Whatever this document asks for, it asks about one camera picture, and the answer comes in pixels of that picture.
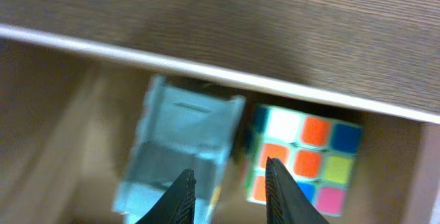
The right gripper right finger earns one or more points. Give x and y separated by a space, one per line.
285 201

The beige cardboard box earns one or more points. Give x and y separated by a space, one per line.
69 109

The yellow grey toy truck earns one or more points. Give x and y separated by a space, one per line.
180 128

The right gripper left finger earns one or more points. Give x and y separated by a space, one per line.
177 204

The multicoloured puzzle cube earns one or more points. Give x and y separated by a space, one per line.
318 152

